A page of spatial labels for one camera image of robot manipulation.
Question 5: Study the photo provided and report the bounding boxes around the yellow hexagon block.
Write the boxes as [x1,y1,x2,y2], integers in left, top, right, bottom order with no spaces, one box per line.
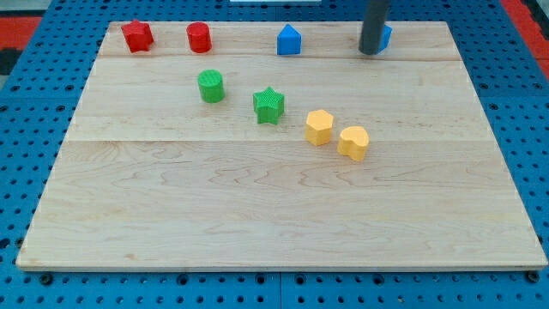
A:
[305,109,334,146]

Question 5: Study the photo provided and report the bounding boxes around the green star block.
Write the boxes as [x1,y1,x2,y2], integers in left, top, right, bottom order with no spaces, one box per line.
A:
[253,87,285,124]

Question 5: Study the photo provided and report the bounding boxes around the light wooden board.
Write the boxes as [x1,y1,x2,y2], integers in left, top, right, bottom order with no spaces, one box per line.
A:
[16,21,547,272]

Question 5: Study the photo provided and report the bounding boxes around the yellow heart block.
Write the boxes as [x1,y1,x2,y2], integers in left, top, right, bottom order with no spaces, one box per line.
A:
[337,126,370,161]

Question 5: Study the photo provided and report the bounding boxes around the green cylinder block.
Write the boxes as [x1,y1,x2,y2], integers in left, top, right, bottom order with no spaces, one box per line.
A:
[197,70,225,103]

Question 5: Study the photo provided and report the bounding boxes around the blue pentagon house block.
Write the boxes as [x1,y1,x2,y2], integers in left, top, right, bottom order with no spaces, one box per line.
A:
[276,24,302,56]

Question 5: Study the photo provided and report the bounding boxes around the red cylinder block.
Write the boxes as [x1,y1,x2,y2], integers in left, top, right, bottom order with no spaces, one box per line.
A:
[186,21,212,53]

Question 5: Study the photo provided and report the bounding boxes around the blue block behind rod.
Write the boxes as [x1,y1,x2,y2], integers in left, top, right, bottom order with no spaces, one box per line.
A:
[377,25,392,53]

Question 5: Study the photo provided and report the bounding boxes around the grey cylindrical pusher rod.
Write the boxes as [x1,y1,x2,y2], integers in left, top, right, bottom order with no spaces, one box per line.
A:
[359,0,390,55]

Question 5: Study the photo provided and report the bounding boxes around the red star block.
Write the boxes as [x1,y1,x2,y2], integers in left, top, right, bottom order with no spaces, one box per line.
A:
[121,20,154,53]

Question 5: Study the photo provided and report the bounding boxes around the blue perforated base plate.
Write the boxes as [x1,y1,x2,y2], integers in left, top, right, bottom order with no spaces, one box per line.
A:
[1,0,548,308]

